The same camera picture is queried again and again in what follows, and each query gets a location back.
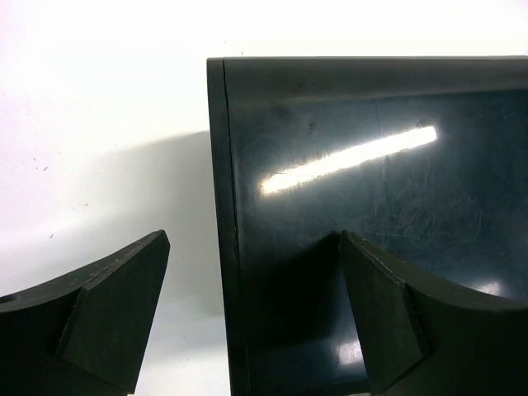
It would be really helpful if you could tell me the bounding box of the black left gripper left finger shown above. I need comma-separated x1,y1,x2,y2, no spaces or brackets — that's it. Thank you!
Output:
1,230,170,395

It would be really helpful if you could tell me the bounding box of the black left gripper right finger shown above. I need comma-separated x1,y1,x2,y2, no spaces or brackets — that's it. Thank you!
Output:
339,232,527,395

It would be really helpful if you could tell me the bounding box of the black drawer cabinet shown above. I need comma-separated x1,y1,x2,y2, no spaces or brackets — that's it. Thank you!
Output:
206,57,527,395

